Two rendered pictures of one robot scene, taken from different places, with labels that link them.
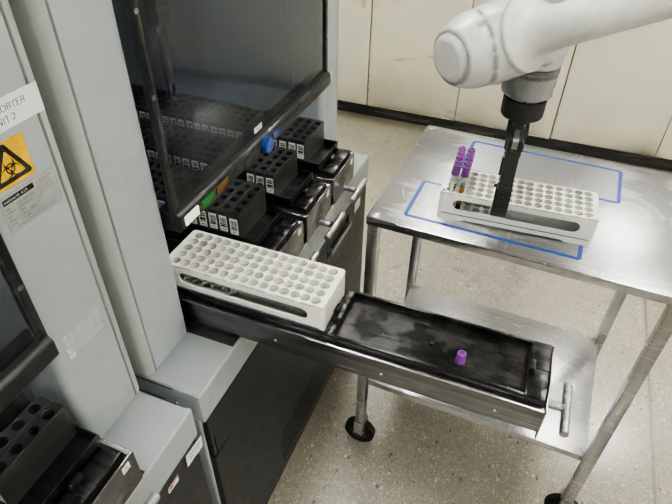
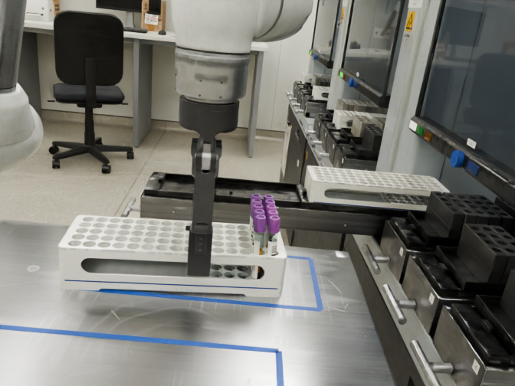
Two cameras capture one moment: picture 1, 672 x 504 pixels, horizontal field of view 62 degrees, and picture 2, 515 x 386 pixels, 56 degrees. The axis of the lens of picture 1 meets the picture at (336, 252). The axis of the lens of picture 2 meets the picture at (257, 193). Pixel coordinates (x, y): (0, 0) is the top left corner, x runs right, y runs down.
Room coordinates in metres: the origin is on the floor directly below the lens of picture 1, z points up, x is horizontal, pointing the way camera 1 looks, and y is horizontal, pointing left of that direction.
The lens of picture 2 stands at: (1.52, -0.52, 1.19)
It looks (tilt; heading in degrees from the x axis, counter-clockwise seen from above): 21 degrees down; 155
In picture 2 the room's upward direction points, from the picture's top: 6 degrees clockwise
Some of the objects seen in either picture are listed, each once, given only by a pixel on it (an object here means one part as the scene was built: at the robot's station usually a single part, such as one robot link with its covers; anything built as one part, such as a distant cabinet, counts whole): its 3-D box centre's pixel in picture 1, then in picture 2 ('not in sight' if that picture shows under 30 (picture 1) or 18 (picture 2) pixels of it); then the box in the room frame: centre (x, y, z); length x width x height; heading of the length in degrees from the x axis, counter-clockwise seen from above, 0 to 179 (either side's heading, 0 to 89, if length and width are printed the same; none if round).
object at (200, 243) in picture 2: not in sight; (201, 239); (1.01, -0.35, 0.92); 0.03 x 0.01 x 0.05; 162
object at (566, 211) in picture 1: (515, 204); (177, 255); (0.93, -0.36, 0.85); 0.30 x 0.10 x 0.06; 72
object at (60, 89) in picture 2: not in sight; (90, 89); (-2.05, -0.23, 0.52); 0.64 x 0.60 x 1.05; 179
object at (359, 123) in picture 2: not in sight; (359, 127); (0.23, 0.42, 0.85); 0.12 x 0.02 x 0.06; 160
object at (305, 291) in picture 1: (255, 279); (373, 191); (0.71, 0.14, 0.83); 0.30 x 0.10 x 0.06; 69
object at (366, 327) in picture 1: (352, 330); (290, 207); (0.65, -0.03, 0.78); 0.73 x 0.14 x 0.09; 69
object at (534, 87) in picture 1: (529, 79); (211, 74); (0.94, -0.33, 1.11); 0.09 x 0.09 x 0.06
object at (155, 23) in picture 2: not in sight; (153, 15); (-2.79, 0.35, 1.02); 0.22 x 0.17 x 0.24; 159
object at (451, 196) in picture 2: (238, 209); (454, 217); (0.90, 0.19, 0.85); 0.12 x 0.02 x 0.06; 159
